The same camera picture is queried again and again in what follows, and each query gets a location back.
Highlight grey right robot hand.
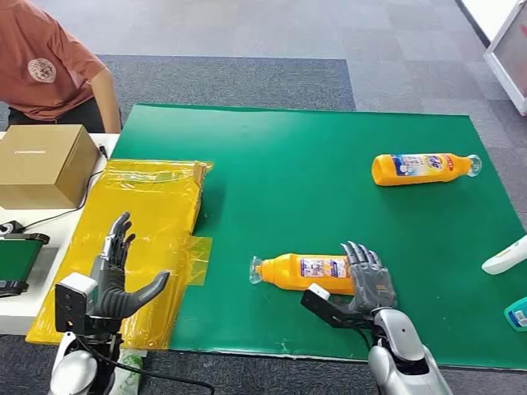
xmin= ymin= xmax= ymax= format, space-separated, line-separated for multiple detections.
xmin=340 ymin=240 xmax=399 ymax=314

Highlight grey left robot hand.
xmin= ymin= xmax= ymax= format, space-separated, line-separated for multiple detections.
xmin=88 ymin=211 xmax=171 ymax=321

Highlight orange detergent bottle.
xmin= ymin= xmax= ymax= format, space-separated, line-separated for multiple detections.
xmin=371 ymin=152 xmax=482 ymax=188
xmin=248 ymin=253 xmax=356 ymax=296

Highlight white plastic bottle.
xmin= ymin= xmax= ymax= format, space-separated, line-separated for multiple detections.
xmin=481 ymin=234 xmax=527 ymax=277

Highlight teal bottle with label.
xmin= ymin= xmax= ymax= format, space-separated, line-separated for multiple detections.
xmin=504 ymin=296 xmax=527 ymax=333

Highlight white green plastic bag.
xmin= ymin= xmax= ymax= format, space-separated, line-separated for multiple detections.
xmin=109 ymin=348 xmax=144 ymax=395

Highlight yellow plastic wrapped box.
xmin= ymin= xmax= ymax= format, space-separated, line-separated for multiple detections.
xmin=25 ymin=158 xmax=214 ymax=351

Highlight green table mat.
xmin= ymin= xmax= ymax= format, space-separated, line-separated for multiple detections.
xmin=111 ymin=103 xmax=527 ymax=372

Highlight black framed green device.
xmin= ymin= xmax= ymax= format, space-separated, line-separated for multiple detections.
xmin=0 ymin=232 xmax=51 ymax=299

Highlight small black grey gadget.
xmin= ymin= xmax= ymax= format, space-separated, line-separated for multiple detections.
xmin=0 ymin=220 xmax=25 ymax=237

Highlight brown cardboard box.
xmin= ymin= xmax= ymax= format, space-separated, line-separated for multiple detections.
xmin=0 ymin=123 xmax=100 ymax=211

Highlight person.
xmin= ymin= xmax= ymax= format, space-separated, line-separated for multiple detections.
xmin=0 ymin=0 xmax=122 ymax=135

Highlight white framed board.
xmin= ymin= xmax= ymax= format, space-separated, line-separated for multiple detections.
xmin=483 ymin=0 xmax=527 ymax=117

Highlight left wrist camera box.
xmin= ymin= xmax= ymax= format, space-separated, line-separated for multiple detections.
xmin=54 ymin=272 xmax=100 ymax=335

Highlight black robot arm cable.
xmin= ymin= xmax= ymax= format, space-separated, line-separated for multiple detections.
xmin=76 ymin=333 xmax=216 ymax=395

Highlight thin black table cable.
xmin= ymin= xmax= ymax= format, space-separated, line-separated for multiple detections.
xmin=18 ymin=143 xmax=109 ymax=231

